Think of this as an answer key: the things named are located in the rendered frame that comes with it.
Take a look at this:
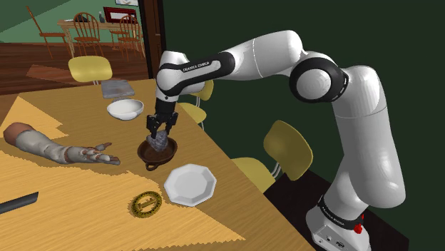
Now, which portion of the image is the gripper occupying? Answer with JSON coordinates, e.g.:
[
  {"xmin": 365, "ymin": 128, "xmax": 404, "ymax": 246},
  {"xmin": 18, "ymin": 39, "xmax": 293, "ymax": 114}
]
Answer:
[{"xmin": 146, "ymin": 98, "xmax": 180, "ymax": 140}]

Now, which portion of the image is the brown bowl with handle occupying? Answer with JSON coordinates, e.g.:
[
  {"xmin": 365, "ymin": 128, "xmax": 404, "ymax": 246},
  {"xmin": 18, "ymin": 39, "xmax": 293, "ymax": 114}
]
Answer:
[{"xmin": 136, "ymin": 137, "xmax": 178, "ymax": 172}]

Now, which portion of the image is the flat black bar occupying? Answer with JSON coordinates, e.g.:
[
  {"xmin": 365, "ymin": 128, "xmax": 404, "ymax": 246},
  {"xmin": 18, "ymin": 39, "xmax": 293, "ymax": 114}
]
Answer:
[{"xmin": 0, "ymin": 191, "xmax": 39, "ymax": 215}]

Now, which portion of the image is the grey rough stone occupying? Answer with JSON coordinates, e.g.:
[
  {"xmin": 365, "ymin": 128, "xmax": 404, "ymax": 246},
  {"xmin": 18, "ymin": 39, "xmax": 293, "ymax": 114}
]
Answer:
[{"xmin": 146, "ymin": 130, "xmax": 170, "ymax": 153}]

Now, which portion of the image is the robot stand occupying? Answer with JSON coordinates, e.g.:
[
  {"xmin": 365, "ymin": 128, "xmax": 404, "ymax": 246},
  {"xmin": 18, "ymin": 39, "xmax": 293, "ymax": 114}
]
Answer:
[{"xmin": 262, "ymin": 169, "xmax": 410, "ymax": 251}]

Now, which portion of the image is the white round bowl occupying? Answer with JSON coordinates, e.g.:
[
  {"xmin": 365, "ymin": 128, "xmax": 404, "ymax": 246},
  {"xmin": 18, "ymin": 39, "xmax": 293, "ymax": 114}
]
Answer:
[{"xmin": 106, "ymin": 98, "xmax": 145, "ymax": 121}]

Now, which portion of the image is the grey flat slab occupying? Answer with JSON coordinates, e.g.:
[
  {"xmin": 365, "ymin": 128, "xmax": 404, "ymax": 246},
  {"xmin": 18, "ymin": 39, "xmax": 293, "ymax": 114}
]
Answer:
[{"xmin": 101, "ymin": 79, "xmax": 135, "ymax": 100}]

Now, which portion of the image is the white octagonal plate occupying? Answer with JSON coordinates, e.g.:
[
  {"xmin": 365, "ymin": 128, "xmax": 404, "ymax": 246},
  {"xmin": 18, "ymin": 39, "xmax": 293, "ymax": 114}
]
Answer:
[{"xmin": 163, "ymin": 163, "xmax": 218, "ymax": 208}]

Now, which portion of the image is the gold round ring dial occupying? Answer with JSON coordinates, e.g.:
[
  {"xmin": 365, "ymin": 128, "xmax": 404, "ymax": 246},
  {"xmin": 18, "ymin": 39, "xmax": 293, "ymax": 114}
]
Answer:
[{"xmin": 128, "ymin": 190, "xmax": 163, "ymax": 219}]

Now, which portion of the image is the dark brown door frame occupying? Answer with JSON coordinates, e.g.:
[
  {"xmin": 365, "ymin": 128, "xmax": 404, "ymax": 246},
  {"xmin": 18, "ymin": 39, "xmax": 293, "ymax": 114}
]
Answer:
[{"xmin": 138, "ymin": 0, "xmax": 167, "ymax": 81}]

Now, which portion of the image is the pale wooden side table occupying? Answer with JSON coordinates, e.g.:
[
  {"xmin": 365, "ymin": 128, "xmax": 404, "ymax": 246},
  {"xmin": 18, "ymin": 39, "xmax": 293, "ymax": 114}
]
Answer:
[{"xmin": 56, "ymin": 11, "xmax": 140, "ymax": 59}]

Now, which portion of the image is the brown wooden spindle chair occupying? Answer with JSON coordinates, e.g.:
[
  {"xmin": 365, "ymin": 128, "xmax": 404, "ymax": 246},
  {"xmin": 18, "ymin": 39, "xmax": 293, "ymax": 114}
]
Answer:
[
  {"xmin": 110, "ymin": 15, "xmax": 146, "ymax": 62},
  {"xmin": 72, "ymin": 11, "xmax": 106, "ymax": 58},
  {"xmin": 26, "ymin": 5, "xmax": 71, "ymax": 61}
]

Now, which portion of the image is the yellow chair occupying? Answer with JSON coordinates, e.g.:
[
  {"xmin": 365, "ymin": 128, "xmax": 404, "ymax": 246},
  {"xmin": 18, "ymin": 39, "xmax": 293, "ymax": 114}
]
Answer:
[
  {"xmin": 230, "ymin": 119, "xmax": 314, "ymax": 194},
  {"xmin": 67, "ymin": 56, "xmax": 113, "ymax": 86},
  {"xmin": 178, "ymin": 79, "xmax": 215, "ymax": 130}
]

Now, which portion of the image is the light wooden dining table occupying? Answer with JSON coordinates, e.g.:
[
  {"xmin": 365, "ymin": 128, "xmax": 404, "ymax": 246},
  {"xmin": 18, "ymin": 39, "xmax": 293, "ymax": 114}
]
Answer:
[{"xmin": 0, "ymin": 78, "xmax": 316, "ymax": 251}]

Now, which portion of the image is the dark red picture frame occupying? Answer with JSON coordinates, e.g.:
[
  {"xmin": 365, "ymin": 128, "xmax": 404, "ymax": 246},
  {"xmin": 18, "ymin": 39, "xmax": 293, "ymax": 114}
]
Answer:
[{"xmin": 103, "ymin": 6, "xmax": 138, "ymax": 25}]

